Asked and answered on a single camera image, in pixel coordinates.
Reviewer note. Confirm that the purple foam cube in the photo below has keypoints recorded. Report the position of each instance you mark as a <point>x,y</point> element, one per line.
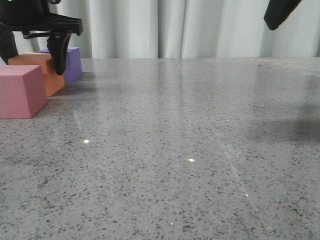
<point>73,69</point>

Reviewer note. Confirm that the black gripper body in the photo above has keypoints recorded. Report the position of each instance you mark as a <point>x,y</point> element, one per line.
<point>34,19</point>

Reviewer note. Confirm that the orange foam cube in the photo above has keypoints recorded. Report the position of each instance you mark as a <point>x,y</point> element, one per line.
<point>52,81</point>

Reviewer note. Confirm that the pink foam cube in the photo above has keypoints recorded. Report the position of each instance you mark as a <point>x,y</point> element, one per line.
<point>22,91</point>

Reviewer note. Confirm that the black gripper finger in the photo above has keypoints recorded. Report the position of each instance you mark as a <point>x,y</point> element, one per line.
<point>58,46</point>
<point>8,47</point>
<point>278,11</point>

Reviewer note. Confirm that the pale green curtain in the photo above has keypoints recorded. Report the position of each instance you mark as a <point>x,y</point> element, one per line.
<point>190,29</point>

